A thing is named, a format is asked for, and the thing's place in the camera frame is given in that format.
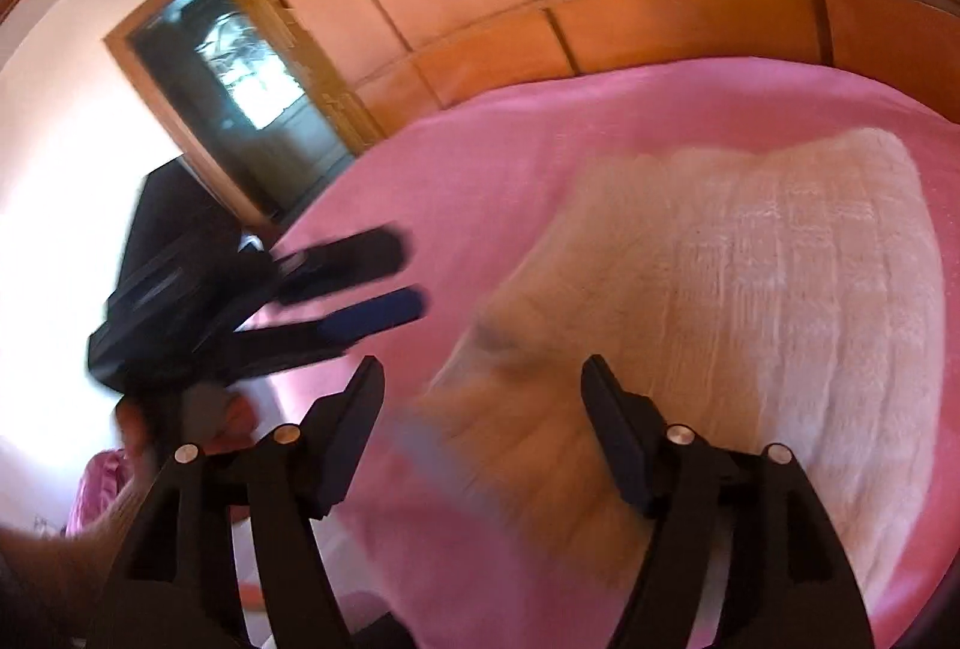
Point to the white knitted garment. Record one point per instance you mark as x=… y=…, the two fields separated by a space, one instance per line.
x=750 y=289

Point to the person's left hand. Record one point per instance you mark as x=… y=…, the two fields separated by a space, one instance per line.
x=240 y=420

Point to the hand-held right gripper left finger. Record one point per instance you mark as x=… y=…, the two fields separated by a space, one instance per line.
x=349 y=446

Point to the pink bed blanket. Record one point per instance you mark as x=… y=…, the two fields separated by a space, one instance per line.
x=465 y=169

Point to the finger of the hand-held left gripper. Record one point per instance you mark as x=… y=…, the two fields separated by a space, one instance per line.
x=375 y=315
x=345 y=259

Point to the wooden glazed door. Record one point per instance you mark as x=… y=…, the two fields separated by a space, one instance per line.
x=247 y=79

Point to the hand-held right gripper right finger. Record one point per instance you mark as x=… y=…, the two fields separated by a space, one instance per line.
x=622 y=446

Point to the pink satin cloth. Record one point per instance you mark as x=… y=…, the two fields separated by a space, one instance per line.
x=97 y=488

